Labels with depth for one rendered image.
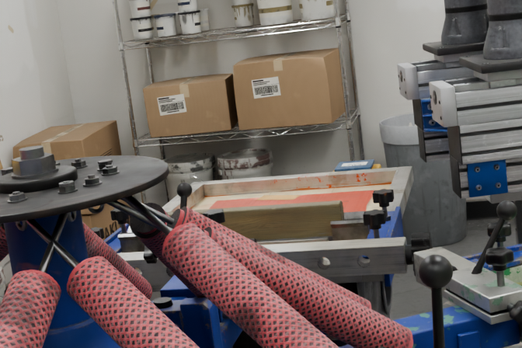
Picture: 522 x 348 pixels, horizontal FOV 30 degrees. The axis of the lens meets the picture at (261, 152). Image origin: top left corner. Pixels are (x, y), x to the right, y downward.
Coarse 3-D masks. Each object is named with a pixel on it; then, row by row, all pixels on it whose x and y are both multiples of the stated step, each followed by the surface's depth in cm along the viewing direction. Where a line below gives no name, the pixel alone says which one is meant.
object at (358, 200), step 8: (344, 192) 243; (352, 192) 242; (360, 192) 241; (368, 192) 239; (296, 200) 240; (304, 200) 239; (312, 200) 238; (320, 200) 237; (328, 200) 236; (352, 200) 233; (360, 200) 232; (368, 200) 231; (352, 208) 225; (360, 208) 224
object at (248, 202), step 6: (246, 198) 249; (252, 198) 248; (258, 198) 248; (216, 204) 246; (222, 204) 246; (228, 204) 245; (234, 204) 244; (240, 204) 243; (246, 204) 242; (252, 204) 242; (258, 204) 241; (264, 204) 240; (270, 204) 239
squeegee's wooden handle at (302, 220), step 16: (224, 208) 195; (240, 208) 194; (256, 208) 192; (272, 208) 191; (288, 208) 190; (304, 208) 190; (320, 208) 189; (336, 208) 188; (224, 224) 194; (240, 224) 193; (256, 224) 192; (272, 224) 192; (288, 224) 191; (304, 224) 190; (320, 224) 189; (256, 240) 193
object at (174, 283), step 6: (174, 276) 160; (168, 282) 157; (174, 282) 157; (180, 282) 157; (162, 288) 154; (168, 288) 154; (174, 288) 154; (180, 288) 153; (186, 288) 153; (162, 294) 154; (168, 294) 154; (174, 294) 154; (180, 294) 153; (186, 294) 153; (192, 294) 153
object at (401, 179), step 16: (272, 176) 255; (288, 176) 252; (304, 176) 250; (320, 176) 249; (336, 176) 248; (352, 176) 247; (368, 176) 246; (384, 176) 245; (400, 176) 236; (192, 192) 248; (208, 192) 256; (224, 192) 255; (240, 192) 254; (256, 192) 253; (272, 192) 252; (400, 192) 220; (176, 208) 234; (160, 288) 182
